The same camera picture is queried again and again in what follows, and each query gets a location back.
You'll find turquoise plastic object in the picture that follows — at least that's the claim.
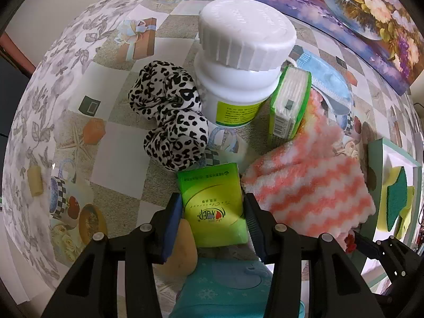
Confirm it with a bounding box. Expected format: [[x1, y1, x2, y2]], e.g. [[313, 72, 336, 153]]
[[169, 258, 305, 318]]

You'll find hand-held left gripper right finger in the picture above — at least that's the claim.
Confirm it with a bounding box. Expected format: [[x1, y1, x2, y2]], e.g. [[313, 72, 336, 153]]
[[243, 192, 386, 318]]

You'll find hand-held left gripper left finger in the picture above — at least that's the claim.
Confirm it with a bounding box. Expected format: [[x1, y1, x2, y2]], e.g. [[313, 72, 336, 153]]
[[41, 192, 184, 318]]

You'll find green and yellow sponge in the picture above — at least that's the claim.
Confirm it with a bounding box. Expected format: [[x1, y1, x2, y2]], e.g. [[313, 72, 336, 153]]
[[378, 166, 416, 239]]

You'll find dark cabinet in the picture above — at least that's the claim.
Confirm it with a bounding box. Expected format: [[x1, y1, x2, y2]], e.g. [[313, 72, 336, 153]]
[[0, 33, 35, 140]]

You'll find blue face mask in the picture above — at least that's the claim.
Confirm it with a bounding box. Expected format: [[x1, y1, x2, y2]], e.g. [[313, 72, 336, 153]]
[[288, 51, 353, 113]]

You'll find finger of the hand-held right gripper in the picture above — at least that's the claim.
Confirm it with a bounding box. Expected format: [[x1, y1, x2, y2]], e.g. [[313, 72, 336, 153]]
[[354, 232, 424, 302]]

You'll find green tissue packet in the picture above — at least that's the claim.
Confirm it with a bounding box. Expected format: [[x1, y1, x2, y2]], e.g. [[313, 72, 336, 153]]
[[268, 66, 312, 140], [177, 162, 249, 248]]

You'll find pink striped fluffy cloth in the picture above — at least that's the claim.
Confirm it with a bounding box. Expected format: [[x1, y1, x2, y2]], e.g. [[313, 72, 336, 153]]
[[240, 89, 376, 239]]

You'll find teal shallow box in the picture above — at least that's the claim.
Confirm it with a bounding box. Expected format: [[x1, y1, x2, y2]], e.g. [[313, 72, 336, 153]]
[[366, 138, 424, 242]]

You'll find leopard print scrunchie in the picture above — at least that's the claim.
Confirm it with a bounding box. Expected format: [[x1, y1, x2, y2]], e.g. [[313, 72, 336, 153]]
[[128, 60, 209, 172]]

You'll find flower painting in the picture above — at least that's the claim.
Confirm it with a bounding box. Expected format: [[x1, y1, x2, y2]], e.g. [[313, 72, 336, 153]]
[[195, 0, 421, 95]]

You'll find small red item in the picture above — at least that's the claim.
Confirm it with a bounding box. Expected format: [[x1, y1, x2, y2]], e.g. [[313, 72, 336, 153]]
[[343, 232, 358, 252]]

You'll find white plastic bottle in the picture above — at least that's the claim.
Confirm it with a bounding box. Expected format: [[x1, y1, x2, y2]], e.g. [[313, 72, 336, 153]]
[[194, 0, 297, 128]]

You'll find beige round puff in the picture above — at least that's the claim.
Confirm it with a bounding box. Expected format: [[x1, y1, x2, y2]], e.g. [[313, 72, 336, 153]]
[[164, 219, 198, 277]]

